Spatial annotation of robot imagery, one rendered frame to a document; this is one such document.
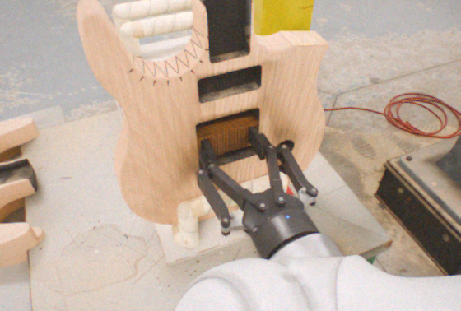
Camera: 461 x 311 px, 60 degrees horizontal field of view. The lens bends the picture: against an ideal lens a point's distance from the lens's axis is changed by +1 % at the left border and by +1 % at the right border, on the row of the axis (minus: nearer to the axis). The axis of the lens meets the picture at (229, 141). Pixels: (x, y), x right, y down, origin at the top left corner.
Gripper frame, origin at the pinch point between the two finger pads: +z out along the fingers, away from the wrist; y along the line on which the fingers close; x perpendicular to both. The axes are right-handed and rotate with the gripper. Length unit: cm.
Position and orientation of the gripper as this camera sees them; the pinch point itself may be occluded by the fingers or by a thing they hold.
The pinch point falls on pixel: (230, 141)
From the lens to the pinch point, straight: 60.1
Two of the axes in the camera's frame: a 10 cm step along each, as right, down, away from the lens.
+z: -3.8, -6.4, 6.7
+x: -0.1, -7.2, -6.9
